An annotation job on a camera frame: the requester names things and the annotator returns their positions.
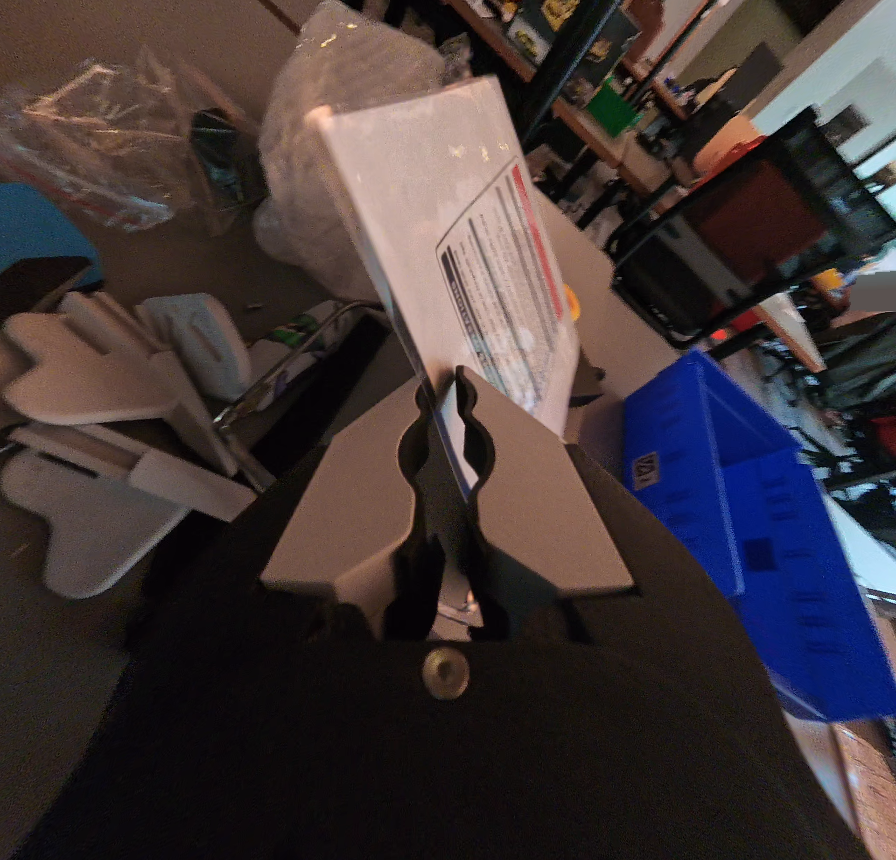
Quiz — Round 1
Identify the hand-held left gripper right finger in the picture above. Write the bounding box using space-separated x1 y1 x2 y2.
455 365 635 640

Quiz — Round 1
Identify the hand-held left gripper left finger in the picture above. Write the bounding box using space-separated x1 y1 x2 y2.
259 377 447 640

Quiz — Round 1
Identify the chrome tube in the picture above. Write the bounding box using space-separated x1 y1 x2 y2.
212 300 382 430

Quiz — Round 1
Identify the white cutout board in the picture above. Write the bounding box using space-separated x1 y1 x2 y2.
0 422 260 600
0 289 242 479

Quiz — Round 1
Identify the blue storage bin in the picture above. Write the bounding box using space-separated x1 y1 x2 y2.
622 347 896 722

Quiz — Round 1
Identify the blue stool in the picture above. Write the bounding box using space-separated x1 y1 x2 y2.
0 183 105 294

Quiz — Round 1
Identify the green box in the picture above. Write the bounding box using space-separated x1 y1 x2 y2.
584 78 646 138

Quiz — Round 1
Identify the large clear plastic bag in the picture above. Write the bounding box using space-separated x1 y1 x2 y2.
255 0 449 301

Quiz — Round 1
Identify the crumpled clear plastic wrap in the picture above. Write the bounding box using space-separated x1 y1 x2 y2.
0 55 204 231

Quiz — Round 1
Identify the dark metal pole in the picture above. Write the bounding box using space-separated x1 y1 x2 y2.
521 0 648 148

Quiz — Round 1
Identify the black wire crate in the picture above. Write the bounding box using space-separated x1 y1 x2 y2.
605 107 896 351

